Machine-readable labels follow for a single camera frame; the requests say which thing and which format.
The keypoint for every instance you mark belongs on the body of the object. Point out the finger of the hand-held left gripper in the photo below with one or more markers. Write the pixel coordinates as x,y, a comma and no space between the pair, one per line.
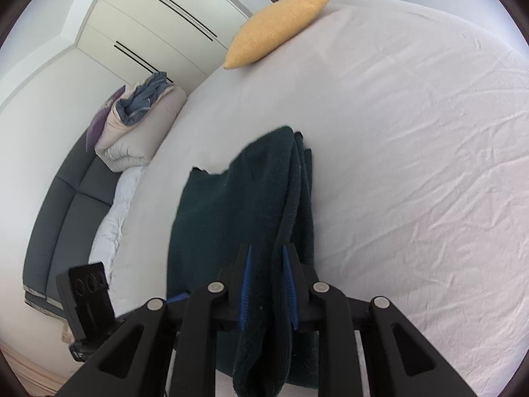
179,297

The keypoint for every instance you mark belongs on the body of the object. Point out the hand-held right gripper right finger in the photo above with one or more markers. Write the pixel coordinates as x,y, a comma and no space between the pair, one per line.
290,293

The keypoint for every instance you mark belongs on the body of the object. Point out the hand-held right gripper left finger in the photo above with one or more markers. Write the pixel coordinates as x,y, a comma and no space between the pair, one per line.
246,285

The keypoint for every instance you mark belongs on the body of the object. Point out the dark green cloth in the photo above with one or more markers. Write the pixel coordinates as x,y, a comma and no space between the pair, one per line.
244,206

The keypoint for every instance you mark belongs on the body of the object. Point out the grey padded headboard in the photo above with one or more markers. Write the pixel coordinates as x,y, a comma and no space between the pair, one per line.
66,223

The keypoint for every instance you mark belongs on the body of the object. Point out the white blanket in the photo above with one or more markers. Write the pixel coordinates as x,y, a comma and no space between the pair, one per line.
115,215

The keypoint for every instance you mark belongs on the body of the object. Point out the folded beige duvet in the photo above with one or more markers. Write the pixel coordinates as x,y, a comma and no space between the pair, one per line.
140,136

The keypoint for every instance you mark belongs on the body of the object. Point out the purple pillow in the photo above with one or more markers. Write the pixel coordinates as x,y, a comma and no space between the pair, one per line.
99,124

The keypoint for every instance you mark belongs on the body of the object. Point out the bed with grey sheet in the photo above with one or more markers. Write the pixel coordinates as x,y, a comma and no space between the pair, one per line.
413,153

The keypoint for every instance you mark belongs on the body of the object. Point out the blue garment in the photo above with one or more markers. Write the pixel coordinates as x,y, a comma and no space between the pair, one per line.
138,99

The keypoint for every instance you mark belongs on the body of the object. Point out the yellow pillow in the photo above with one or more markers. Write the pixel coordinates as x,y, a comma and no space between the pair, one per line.
272,29

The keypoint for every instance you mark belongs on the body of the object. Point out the cream wardrobe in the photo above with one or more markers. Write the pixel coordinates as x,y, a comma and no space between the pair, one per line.
144,20

